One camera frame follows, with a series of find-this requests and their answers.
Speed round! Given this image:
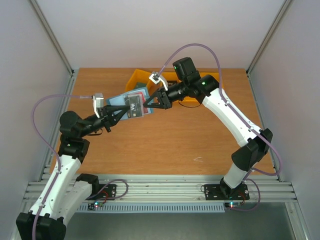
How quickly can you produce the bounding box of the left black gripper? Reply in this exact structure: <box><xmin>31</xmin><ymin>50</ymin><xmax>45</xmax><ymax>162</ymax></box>
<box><xmin>79</xmin><ymin>105</ymin><xmax>129</xmax><ymax>138</ymax></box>

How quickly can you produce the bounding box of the blue card holder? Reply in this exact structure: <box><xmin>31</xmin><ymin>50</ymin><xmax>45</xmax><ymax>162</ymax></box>
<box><xmin>106</xmin><ymin>89</ymin><xmax>154</xmax><ymax>120</ymax></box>

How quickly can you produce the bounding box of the black VIP credit card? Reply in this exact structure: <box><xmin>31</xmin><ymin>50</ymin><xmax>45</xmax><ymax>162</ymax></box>
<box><xmin>124</xmin><ymin>93</ymin><xmax>145</xmax><ymax>119</ymax></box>

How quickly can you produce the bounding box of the red VIP credit card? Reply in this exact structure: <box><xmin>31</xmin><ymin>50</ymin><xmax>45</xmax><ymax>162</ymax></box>
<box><xmin>137</xmin><ymin>92</ymin><xmax>146</xmax><ymax>103</ymax></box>

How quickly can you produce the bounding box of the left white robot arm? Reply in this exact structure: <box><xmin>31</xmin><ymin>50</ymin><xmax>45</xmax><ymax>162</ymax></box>
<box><xmin>16</xmin><ymin>105</ymin><xmax>130</xmax><ymax>240</ymax></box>

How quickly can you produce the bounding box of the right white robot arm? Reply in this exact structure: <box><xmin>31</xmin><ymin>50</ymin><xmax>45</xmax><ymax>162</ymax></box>
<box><xmin>143</xmin><ymin>57</ymin><xmax>273</xmax><ymax>198</ymax></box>

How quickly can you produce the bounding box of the teal credit card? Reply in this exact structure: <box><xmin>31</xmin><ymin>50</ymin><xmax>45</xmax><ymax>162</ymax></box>
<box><xmin>134</xmin><ymin>82</ymin><xmax>147</xmax><ymax>89</ymax></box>

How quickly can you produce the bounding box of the yellow bin with red card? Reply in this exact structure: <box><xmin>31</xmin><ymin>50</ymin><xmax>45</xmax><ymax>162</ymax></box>
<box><xmin>178</xmin><ymin>70</ymin><xmax>201</xmax><ymax>105</ymax></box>

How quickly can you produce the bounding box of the yellow bin with blue card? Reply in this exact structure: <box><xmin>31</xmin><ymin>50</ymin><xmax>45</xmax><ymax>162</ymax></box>
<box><xmin>200</xmin><ymin>72</ymin><xmax>220</xmax><ymax>83</ymax></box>

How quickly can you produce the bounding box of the single yellow bin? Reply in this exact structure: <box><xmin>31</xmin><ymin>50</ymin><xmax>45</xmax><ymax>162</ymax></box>
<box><xmin>125</xmin><ymin>68</ymin><xmax>155</xmax><ymax>92</ymax></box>

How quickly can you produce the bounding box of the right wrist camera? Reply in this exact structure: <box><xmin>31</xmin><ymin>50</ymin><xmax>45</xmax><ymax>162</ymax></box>
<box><xmin>149</xmin><ymin>71</ymin><xmax>169</xmax><ymax>91</ymax></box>

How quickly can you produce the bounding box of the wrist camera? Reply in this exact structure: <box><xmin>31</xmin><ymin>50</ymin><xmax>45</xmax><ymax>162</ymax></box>
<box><xmin>92</xmin><ymin>93</ymin><xmax>104</xmax><ymax>118</ymax></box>
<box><xmin>149</xmin><ymin>71</ymin><xmax>169</xmax><ymax>91</ymax></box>

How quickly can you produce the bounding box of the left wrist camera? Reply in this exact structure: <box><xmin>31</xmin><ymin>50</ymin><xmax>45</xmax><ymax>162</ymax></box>
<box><xmin>92</xmin><ymin>93</ymin><xmax>104</xmax><ymax>118</ymax></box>

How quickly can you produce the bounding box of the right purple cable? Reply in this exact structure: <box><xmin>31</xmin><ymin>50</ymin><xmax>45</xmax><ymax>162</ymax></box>
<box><xmin>157</xmin><ymin>43</ymin><xmax>283</xmax><ymax>177</ymax></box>

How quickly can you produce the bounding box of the purple cable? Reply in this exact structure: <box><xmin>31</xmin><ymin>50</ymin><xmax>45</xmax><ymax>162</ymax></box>
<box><xmin>157</xmin><ymin>43</ymin><xmax>283</xmax><ymax>177</ymax></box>
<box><xmin>30</xmin><ymin>94</ymin><xmax>95</xmax><ymax>240</ymax></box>

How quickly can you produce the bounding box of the aluminium rail base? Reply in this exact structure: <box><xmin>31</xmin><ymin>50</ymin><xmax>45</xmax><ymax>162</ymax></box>
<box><xmin>23</xmin><ymin>173</ymin><xmax>298</xmax><ymax>204</ymax></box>

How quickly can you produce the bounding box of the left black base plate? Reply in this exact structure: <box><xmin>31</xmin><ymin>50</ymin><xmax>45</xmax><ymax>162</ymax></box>
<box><xmin>86</xmin><ymin>184</ymin><xmax>117</xmax><ymax>201</ymax></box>

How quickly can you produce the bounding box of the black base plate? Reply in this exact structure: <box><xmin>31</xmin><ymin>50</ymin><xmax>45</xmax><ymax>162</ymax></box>
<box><xmin>86</xmin><ymin>184</ymin><xmax>117</xmax><ymax>201</ymax></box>
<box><xmin>200</xmin><ymin>183</ymin><xmax>250</xmax><ymax>201</ymax></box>

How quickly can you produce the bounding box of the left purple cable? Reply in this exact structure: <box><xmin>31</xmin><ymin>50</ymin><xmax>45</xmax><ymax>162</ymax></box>
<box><xmin>30</xmin><ymin>94</ymin><xmax>95</xmax><ymax>240</ymax></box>

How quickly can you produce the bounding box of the grey slotted cable duct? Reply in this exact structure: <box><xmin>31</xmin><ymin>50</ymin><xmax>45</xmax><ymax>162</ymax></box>
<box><xmin>76</xmin><ymin>202</ymin><xmax>225</xmax><ymax>214</ymax></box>

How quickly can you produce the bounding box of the left aluminium frame post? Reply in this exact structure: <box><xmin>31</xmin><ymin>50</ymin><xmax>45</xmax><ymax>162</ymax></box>
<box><xmin>28</xmin><ymin>0</ymin><xmax>74</xmax><ymax>76</ymax></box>

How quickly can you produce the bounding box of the aluminium frame post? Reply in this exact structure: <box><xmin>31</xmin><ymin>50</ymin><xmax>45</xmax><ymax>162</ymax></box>
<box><xmin>28</xmin><ymin>0</ymin><xmax>74</xmax><ymax>76</ymax></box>
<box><xmin>246</xmin><ymin>0</ymin><xmax>294</xmax><ymax>76</ymax></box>

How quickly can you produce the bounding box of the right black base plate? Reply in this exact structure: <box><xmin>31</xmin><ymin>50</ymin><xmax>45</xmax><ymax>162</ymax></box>
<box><xmin>200</xmin><ymin>183</ymin><xmax>250</xmax><ymax>201</ymax></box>

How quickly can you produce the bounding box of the right aluminium frame post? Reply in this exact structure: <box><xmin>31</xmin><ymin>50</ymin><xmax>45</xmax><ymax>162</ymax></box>
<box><xmin>246</xmin><ymin>0</ymin><xmax>294</xmax><ymax>76</ymax></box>

